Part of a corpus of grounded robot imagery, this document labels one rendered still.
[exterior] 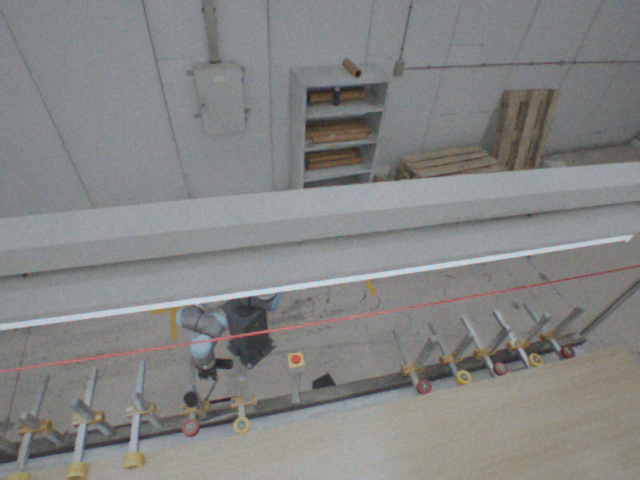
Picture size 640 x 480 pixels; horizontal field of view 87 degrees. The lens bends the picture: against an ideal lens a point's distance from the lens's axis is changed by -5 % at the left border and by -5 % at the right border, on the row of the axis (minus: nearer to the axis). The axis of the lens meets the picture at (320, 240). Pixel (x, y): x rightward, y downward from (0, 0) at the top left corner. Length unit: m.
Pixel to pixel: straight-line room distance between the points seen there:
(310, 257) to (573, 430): 2.08
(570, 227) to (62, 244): 0.90
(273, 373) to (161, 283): 2.53
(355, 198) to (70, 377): 3.18
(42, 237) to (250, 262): 0.29
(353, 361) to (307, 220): 2.67
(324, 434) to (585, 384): 1.56
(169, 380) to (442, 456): 2.09
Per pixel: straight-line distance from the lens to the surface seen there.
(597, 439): 2.54
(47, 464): 2.60
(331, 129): 3.99
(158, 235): 0.55
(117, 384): 3.34
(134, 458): 2.02
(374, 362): 3.19
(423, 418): 2.12
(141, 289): 0.62
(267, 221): 0.53
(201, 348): 1.69
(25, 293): 0.68
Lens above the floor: 2.82
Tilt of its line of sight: 45 degrees down
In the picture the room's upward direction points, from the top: 5 degrees clockwise
